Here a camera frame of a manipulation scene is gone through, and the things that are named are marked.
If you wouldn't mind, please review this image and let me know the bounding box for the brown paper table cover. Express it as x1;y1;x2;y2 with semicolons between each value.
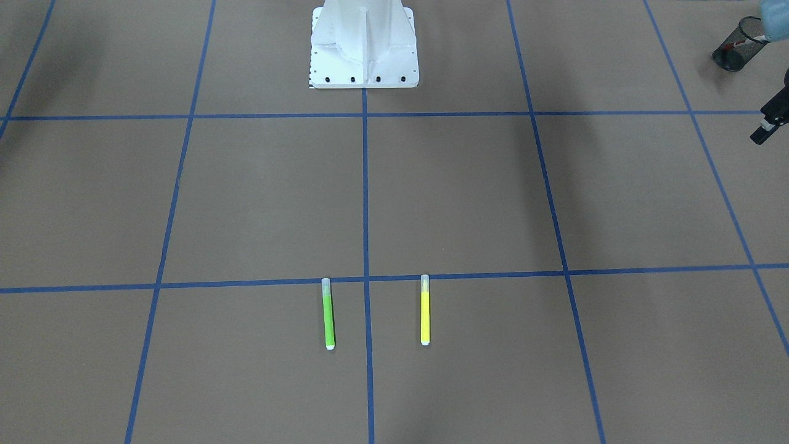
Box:
2;1;787;443

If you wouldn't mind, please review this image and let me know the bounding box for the green marker pen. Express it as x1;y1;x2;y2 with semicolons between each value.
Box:
321;277;336;351

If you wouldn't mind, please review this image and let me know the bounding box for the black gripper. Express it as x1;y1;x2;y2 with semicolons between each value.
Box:
750;86;788;146

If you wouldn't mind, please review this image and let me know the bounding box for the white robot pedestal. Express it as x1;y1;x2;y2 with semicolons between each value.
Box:
308;1;420;89

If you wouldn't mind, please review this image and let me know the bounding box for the red capped white marker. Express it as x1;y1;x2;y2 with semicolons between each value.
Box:
724;36;769;51

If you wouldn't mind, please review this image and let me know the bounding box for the yellow marker pen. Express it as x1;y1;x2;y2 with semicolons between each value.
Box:
420;274;431;346

